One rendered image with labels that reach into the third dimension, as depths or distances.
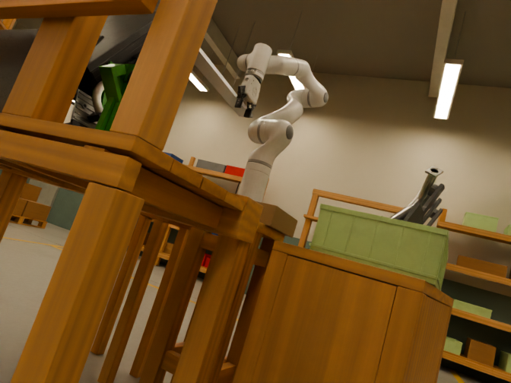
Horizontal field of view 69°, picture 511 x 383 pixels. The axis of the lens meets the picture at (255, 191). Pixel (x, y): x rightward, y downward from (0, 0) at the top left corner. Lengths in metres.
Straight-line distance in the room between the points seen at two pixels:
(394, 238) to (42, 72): 1.14
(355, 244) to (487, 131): 6.10
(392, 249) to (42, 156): 1.03
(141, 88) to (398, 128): 6.50
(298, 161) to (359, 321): 6.12
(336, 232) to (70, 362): 0.86
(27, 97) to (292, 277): 0.96
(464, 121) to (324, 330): 6.30
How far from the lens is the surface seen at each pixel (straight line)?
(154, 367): 1.72
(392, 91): 7.53
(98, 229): 0.83
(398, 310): 1.18
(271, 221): 1.54
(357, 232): 1.29
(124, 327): 1.82
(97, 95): 1.50
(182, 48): 0.93
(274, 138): 1.70
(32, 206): 8.05
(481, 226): 6.19
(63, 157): 0.98
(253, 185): 1.68
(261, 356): 1.36
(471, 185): 6.90
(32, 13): 1.35
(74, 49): 1.22
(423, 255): 1.26
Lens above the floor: 0.71
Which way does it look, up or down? 10 degrees up
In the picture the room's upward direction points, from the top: 17 degrees clockwise
